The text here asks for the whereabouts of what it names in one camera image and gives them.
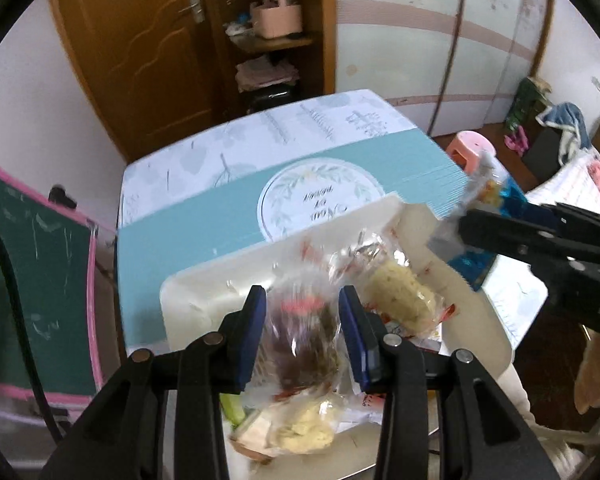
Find black cable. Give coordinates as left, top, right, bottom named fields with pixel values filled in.
left=0, top=210, right=68, bottom=443

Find metal door handle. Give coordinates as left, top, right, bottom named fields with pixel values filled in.
left=177, top=0, right=205, bottom=23

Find person's right hand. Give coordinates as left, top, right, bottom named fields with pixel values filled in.
left=574, top=332, right=600, bottom=413

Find yellow bun clear packet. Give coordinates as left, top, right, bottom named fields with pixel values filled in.
left=330, top=232, right=448, bottom=336
left=267, top=392, right=348, bottom=456

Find wooden shelf unit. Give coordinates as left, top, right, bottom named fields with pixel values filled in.
left=200, top=0, right=337, bottom=116

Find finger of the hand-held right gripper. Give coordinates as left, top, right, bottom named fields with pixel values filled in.
left=459, top=231, right=589, bottom=274
left=457, top=203, right=600, bottom=242

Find pink plastic stool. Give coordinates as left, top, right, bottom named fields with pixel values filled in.
left=445, top=130, right=496, bottom=173

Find red white snack packet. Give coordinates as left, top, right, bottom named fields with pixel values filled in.
left=420, top=302, right=456, bottom=341

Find blue white towel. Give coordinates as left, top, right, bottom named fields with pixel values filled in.
left=536, top=102, right=592, bottom=163

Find pink slippers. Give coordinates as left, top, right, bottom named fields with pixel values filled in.
left=504, top=125, right=530, bottom=153

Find pink framed chalkboard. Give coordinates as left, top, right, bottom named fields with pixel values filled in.
left=0, top=157, right=103, bottom=406

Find folded pink cloths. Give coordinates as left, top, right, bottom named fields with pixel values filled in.
left=235, top=56, right=301, bottom=92

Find pale sliding wardrobe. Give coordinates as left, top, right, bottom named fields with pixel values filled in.
left=332, top=0, right=556, bottom=138

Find pink plastic basket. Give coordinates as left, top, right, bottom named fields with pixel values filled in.
left=250, top=0, right=303, bottom=40

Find black storage box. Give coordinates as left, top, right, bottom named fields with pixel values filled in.
left=522, top=120, right=566, bottom=171

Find white plastic tray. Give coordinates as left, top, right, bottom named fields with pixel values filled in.
left=159, top=194, right=517, bottom=480

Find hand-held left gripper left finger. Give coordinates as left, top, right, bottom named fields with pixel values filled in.
left=40, top=285, right=268, bottom=480

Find black easel knob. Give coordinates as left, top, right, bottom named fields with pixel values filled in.
left=50, top=186, right=78, bottom=208

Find green snack packet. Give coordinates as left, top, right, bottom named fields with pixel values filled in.
left=220, top=392, right=246, bottom=423

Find green patterned bag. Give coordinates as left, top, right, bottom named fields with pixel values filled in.
left=505, top=76, right=551, bottom=131

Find brown wooden door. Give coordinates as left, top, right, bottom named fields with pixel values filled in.
left=47, top=0, right=221, bottom=161

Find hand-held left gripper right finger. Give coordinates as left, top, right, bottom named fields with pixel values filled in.
left=338, top=285, right=561, bottom=480

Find dark chocolate cake packet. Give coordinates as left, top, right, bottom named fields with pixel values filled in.
left=252, top=270, right=346, bottom=401

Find blue snack packet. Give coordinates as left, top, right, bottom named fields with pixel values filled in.
left=427, top=152, right=528, bottom=291

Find blue white cloth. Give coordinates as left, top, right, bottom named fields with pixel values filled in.
left=225, top=17, right=256, bottom=38

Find checked blanket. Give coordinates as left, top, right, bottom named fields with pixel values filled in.
left=525, top=152, right=600, bottom=221

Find teal floral tablecloth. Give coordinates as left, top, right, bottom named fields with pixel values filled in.
left=116, top=89, right=551, bottom=356

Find black bag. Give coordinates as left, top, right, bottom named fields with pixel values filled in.
left=245, top=85, right=298, bottom=116

